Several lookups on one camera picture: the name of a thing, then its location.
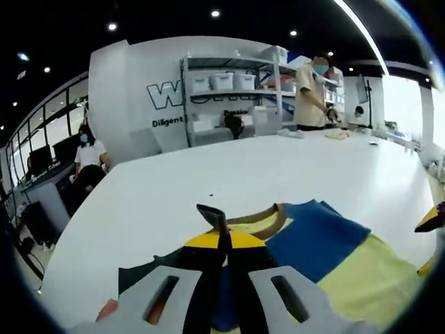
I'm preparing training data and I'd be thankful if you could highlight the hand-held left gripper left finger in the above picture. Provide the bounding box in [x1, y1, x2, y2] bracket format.
[118, 231, 229, 334]

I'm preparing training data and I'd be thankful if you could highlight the white printed partition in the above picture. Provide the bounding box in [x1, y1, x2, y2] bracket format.
[88, 38, 279, 164]

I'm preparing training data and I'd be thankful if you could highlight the black computer monitor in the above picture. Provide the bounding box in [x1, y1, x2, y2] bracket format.
[29, 145, 53, 173]
[51, 138, 79, 164]

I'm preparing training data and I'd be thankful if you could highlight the grey leaning board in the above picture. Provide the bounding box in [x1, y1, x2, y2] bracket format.
[130, 127, 164, 154]

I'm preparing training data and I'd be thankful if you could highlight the black bag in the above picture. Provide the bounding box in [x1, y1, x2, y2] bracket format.
[224, 113, 244, 138]

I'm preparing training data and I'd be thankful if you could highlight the grey metal shelf rack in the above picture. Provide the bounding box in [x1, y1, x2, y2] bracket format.
[179, 45, 289, 149]

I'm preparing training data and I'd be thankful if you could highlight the white storage box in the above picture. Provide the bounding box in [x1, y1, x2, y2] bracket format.
[253, 106, 277, 128]

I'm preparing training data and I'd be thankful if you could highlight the person's left hand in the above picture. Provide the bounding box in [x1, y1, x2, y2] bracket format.
[95, 298, 121, 323]

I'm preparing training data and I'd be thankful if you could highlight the grey office desk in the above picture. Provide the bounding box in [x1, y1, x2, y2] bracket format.
[19, 163, 76, 227]

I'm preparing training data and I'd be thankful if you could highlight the yellow blue grey garment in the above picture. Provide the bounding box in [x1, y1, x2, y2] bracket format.
[118, 200, 423, 331]

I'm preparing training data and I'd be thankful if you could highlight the black computer tower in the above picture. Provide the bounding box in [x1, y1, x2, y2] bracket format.
[22, 201, 58, 241]

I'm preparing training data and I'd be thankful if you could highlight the black stand pole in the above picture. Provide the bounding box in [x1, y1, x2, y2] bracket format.
[357, 74, 378, 129]

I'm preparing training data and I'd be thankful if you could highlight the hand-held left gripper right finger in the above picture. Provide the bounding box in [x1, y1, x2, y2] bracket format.
[227, 231, 337, 334]

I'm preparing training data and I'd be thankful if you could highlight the white storage bin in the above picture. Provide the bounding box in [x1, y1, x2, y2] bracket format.
[190, 77, 211, 93]
[210, 72, 236, 90]
[233, 72, 257, 90]

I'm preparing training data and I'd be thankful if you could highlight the white ceiling light strip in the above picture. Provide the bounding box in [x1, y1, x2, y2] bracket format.
[333, 0, 390, 76]

